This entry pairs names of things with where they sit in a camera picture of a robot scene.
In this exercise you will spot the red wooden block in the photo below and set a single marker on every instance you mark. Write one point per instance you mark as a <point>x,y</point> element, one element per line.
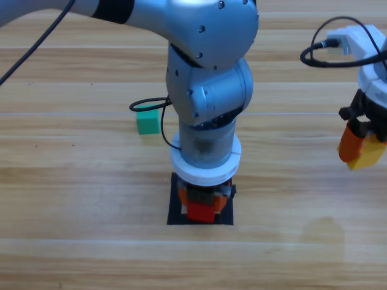
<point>199,213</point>

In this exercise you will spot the black tape square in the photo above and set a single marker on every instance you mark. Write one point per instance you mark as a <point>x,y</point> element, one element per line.
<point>173,211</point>

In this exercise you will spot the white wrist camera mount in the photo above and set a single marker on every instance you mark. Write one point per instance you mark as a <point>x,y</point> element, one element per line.
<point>356,36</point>

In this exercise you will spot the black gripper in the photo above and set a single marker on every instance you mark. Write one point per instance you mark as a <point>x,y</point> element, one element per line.
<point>369,111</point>
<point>199,193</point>

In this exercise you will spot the yellow wooden block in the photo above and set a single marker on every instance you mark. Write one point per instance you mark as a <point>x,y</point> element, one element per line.
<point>367,155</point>

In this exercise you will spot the green wooden block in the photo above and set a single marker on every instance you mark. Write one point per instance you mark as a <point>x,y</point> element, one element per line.
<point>148,122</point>

